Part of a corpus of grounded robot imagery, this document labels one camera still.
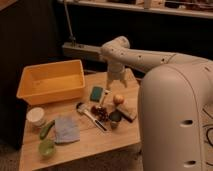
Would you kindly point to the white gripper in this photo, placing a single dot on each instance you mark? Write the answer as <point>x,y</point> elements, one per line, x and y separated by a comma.
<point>115,71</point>

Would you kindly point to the silver peeler with black handle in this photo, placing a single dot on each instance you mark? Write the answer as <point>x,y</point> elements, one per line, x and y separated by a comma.
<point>82,109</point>

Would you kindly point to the small metal cup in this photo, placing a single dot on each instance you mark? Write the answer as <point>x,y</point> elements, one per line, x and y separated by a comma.
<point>114,118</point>

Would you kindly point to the blue folded cloth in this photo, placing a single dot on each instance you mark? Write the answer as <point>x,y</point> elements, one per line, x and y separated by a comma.
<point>66,130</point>

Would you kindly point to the small yellow-red apple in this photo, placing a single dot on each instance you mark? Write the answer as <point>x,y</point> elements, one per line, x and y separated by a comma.
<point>118,99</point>

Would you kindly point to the wall shelf with clutter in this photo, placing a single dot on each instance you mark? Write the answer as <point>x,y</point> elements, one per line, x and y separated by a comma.
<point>146,7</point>

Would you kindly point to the green cucumber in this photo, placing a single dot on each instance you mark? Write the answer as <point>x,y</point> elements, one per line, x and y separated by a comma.
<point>45,130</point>

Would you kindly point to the teal sponge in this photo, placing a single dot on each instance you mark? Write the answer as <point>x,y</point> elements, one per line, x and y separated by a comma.
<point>96,94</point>

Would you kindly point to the orange plastic bin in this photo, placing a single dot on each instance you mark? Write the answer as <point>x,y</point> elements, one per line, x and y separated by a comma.
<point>52,82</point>

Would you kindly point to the white paper cup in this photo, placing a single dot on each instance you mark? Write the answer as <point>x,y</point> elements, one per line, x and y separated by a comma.
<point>36,116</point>

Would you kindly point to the bunch of dark grapes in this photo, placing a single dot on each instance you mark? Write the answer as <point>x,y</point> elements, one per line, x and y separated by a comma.
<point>100,112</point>

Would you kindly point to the white handled brush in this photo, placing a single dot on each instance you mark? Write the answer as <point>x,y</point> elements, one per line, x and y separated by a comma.
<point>106,92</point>

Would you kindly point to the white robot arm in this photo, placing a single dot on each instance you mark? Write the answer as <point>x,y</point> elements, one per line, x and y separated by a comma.
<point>175,89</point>

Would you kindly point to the grey metal rail base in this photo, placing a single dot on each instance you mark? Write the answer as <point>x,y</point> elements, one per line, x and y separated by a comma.
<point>82,51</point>

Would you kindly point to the brown rectangular block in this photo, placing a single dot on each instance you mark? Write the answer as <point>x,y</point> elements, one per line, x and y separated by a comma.
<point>127,113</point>

